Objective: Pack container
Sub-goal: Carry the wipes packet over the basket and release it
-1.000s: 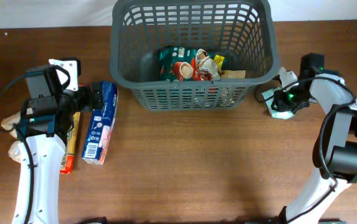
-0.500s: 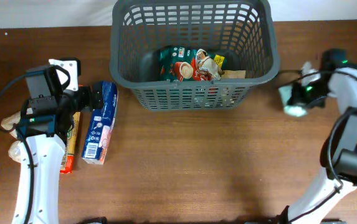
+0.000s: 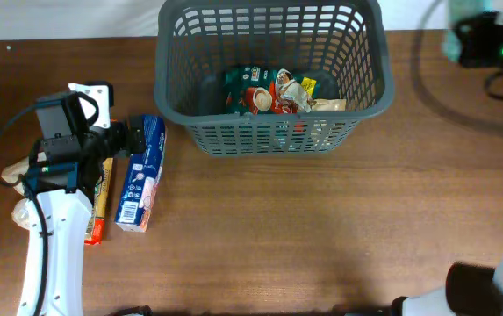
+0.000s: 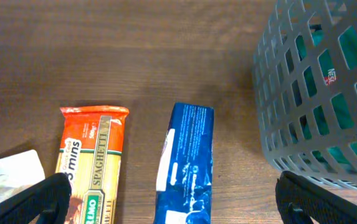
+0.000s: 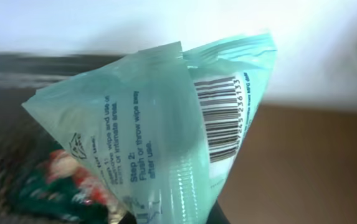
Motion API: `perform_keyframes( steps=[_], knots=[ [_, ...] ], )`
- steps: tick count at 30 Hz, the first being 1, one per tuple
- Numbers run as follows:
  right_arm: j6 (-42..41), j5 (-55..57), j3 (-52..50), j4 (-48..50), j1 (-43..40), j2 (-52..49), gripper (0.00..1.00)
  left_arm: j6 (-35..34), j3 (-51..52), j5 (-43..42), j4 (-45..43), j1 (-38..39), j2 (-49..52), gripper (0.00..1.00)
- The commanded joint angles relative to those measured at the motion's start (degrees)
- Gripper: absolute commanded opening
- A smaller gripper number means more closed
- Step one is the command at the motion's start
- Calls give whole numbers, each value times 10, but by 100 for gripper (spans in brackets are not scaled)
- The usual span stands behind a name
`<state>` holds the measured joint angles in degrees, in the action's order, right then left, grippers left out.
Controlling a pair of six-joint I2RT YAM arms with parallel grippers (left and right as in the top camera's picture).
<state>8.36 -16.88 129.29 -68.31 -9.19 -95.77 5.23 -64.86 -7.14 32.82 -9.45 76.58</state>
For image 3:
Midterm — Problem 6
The mint green small packet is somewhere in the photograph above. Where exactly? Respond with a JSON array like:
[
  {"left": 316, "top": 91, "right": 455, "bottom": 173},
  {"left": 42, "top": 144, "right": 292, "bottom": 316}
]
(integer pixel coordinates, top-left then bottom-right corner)
[{"left": 442, "top": 0, "right": 492, "bottom": 62}]

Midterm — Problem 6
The beige bread bag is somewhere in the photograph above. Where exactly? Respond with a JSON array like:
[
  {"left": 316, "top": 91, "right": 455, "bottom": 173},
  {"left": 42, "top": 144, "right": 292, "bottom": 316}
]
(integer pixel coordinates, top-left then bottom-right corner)
[{"left": 2, "top": 157, "right": 40, "bottom": 230}]

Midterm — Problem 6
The dark grey plastic basket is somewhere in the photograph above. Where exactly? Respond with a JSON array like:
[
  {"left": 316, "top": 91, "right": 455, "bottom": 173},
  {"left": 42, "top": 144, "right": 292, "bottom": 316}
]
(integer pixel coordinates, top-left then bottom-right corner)
[{"left": 154, "top": 0, "right": 394, "bottom": 155}]

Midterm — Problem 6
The blue rectangular carton box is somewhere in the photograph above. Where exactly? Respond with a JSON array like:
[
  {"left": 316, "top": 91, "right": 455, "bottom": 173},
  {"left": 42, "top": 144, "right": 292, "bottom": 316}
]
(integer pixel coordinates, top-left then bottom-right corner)
[{"left": 115, "top": 115, "right": 167, "bottom": 233}]

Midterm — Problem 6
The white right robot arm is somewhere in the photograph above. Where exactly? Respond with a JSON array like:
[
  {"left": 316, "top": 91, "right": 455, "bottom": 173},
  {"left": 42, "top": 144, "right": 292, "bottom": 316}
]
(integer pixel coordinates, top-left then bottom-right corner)
[{"left": 389, "top": 9, "right": 503, "bottom": 316}]

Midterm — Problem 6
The beige brown snack bag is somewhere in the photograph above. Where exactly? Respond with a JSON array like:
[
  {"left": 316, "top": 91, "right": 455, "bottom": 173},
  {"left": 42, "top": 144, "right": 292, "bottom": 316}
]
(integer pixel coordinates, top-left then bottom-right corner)
[{"left": 274, "top": 68, "right": 347, "bottom": 112}]

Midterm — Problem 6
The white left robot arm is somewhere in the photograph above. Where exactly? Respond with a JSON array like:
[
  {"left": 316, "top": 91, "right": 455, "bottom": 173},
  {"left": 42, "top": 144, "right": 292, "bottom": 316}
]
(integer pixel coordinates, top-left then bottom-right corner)
[{"left": 17, "top": 116, "right": 146, "bottom": 315}]

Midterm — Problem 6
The green Nescafe coffee bag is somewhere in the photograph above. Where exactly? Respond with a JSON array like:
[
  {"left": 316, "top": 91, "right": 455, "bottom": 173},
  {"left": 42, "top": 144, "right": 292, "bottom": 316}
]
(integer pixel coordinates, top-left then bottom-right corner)
[{"left": 222, "top": 66, "right": 297, "bottom": 115}]

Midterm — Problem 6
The yellow orange snack packet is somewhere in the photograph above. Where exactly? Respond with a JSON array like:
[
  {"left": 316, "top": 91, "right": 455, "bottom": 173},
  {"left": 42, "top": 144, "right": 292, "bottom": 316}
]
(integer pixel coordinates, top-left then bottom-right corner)
[{"left": 84, "top": 158, "right": 113, "bottom": 245}]

